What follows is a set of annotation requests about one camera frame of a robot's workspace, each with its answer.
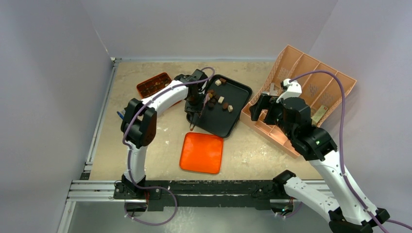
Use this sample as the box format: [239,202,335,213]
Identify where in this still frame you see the pink metal tongs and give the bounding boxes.
[189,94,210,132]

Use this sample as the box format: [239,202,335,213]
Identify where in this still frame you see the staple box in organizer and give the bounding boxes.
[311,105,328,125]

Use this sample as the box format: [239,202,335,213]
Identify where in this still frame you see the round brown chocolate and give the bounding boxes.
[223,102,229,111]

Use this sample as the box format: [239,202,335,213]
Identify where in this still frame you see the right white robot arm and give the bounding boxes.
[249,93,390,233]

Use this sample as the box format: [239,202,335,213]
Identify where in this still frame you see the pink desk organizer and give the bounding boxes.
[240,45,357,158]

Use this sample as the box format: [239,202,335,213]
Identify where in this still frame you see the orange box lid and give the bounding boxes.
[179,132,224,175]

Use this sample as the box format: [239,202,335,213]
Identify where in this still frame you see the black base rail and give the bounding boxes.
[114,170,295,211]

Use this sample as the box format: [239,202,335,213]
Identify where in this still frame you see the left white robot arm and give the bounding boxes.
[120,69,211,199]

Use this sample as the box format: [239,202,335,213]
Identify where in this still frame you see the white chocolate cube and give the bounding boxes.
[218,96,224,104]

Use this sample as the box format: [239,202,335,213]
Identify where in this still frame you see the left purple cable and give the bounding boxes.
[121,67,216,227]

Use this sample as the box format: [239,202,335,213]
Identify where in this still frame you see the blue stapler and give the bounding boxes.
[117,111,124,119]

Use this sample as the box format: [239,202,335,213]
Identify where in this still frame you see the orange chocolate box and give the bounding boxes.
[136,72,172,99]

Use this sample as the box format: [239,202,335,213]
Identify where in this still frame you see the black tray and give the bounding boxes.
[186,74,252,138]

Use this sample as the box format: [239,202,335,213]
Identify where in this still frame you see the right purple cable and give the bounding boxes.
[275,70,412,233]

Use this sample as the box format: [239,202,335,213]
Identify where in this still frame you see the purple cable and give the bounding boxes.
[275,70,412,233]
[121,67,216,227]

